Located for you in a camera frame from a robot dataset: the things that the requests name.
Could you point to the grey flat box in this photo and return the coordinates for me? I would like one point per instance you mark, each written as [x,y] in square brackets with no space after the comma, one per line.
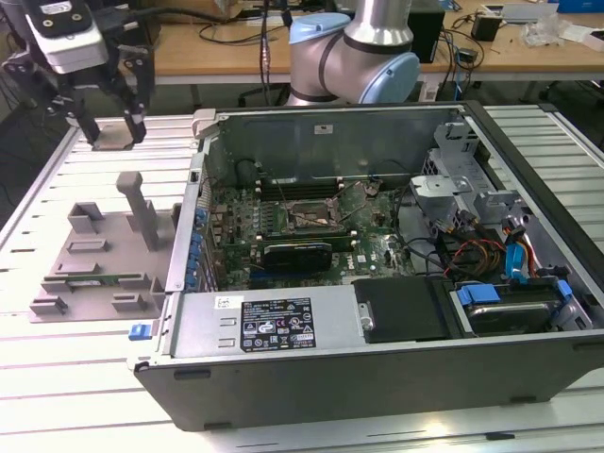
[524,14]

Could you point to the black drive bay cover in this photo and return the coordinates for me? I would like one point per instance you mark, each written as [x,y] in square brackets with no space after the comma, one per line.
[401,309]

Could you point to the white label sticker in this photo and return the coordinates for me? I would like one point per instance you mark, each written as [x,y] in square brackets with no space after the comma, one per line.
[323,128]

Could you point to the small black box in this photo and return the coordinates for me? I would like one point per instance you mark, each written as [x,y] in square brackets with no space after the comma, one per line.
[485,28]

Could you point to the green RAM stick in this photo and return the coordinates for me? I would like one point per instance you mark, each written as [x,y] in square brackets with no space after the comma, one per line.
[92,283]

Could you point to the silver power supply unit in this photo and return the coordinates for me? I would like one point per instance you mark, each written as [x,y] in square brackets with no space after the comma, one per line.
[198,325]

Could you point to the tall black box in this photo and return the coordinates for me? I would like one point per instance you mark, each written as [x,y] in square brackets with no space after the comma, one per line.
[427,38]

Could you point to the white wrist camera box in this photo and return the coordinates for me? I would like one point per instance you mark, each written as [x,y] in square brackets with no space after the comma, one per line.
[71,52]

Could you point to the RAM slot with white clips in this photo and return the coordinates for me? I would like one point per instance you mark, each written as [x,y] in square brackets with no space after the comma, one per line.
[302,189]
[302,180]
[353,234]

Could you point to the blue box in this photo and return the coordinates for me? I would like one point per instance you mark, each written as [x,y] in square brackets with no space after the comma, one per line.
[580,5]

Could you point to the open black PC case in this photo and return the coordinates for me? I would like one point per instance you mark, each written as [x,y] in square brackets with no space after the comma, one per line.
[330,391]

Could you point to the blue disk carrier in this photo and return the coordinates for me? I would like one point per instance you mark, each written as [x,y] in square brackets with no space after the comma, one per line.
[479,295]

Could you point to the black graphics card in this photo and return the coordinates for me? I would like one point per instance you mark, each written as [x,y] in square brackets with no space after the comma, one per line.
[297,257]

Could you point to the silver CPU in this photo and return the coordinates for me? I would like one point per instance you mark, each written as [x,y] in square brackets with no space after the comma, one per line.
[113,139]

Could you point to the grey parts rack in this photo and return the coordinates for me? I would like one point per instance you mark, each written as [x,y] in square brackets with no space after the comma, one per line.
[118,264]

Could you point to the blue card retention clip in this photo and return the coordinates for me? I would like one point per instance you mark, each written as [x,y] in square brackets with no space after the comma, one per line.
[201,217]
[193,258]
[190,276]
[195,240]

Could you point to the white flat box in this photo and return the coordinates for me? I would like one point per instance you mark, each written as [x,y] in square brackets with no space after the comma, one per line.
[585,38]

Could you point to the small black adapter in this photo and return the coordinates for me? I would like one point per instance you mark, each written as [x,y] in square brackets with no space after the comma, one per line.
[467,55]

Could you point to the thin metal locking lever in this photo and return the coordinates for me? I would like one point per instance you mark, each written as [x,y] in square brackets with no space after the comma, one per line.
[281,192]
[358,203]

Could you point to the CPU socket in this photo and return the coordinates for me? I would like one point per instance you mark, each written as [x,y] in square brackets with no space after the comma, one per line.
[307,216]

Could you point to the round coin cell battery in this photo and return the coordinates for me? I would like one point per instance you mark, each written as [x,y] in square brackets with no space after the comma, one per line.
[371,189]

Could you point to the silver hard disk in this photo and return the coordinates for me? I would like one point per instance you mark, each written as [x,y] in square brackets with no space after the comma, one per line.
[512,317]

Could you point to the blue case latch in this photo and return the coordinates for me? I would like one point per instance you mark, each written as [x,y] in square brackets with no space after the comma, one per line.
[138,331]

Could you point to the green motherboard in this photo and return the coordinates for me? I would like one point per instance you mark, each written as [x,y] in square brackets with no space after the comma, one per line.
[373,245]

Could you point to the wooden desk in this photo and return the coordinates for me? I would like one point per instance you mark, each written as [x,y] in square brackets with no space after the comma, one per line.
[212,59]

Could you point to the clear plastic bags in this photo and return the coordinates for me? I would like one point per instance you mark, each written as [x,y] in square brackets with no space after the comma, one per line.
[542,30]

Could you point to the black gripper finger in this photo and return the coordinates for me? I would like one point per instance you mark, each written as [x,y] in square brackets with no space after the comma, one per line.
[87,125]
[140,80]

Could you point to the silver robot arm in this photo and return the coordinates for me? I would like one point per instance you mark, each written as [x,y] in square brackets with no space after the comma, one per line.
[373,28]

